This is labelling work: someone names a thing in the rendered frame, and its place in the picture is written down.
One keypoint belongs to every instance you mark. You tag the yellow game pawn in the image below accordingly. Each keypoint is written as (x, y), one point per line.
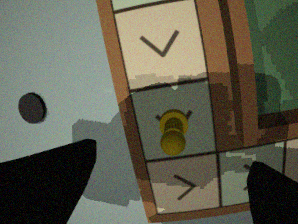
(173, 126)

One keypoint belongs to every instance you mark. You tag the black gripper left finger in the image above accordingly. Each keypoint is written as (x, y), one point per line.
(44, 188)

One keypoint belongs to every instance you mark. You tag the brown wooden board border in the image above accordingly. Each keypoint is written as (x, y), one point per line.
(222, 101)

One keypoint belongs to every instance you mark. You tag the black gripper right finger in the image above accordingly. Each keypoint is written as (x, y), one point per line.
(273, 197)

